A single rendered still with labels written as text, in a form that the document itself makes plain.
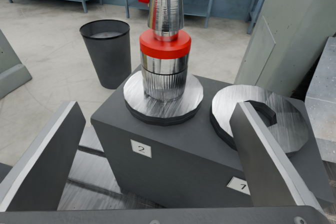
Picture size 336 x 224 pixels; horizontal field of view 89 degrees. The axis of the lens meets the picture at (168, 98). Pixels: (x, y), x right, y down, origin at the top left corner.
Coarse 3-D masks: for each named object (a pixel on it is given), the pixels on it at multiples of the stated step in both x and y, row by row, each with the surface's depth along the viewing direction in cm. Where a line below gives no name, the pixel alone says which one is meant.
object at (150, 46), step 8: (144, 32) 16; (184, 32) 16; (144, 40) 14; (152, 40) 14; (160, 40) 15; (176, 40) 15; (184, 40) 15; (144, 48) 14; (152, 48) 14; (160, 48) 14; (168, 48) 14; (176, 48) 14; (184, 48) 14; (152, 56) 14; (160, 56) 14; (168, 56) 14; (176, 56) 14
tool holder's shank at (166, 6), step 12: (156, 0) 12; (168, 0) 12; (180, 0) 13; (156, 12) 13; (168, 12) 13; (180, 12) 13; (156, 24) 13; (168, 24) 13; (180, 24) 14; (156, 36) 14; (168, 36) 14
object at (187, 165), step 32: (128, 96) 18; (192, 96) 18; (224, 96) 19; (256, 96) 19; (96, 128) 18; (128, 128) 17; (160, 128) 17; (192, 128) 17; (224, 128) 15; (288, 128) 16; (128, 160) 21; (160, 160) 18; (192, 160) 16; (224, 160) 15; (320, 160) 15; (160, 192) 24; (192, 192) 20; (224, 192) 17; (320, 192) 13
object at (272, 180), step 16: (240, 112) 10; (256, 112) 10; (240, 128) 10; (256, 128) 9; (240, 144) 10; (256, 144) 8; (272, 144) 8; (240, 160) 10; (256, 160) 8; (272, 160) 7; (288, 160) 7; (256, 176) 8; (272, 176) 7; (288, 176) 7; (256, 192) 8; (272, 192) 7; (288, 192) 6; (304, 192) 6; (320, 208) 7
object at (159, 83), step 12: (144, 60) 15; (156, 60) 14; (168, 60) 14; (180, 60) 15; (144, 72) 16; (156, 72) 15; (168, 72) 15; (180, 72) 16; (144, 84) 18; (156, 84) 16; (168, 84) 16; (180, 84) 17; (156, 96) 17; (168, 96) 17; (180, 96) 18
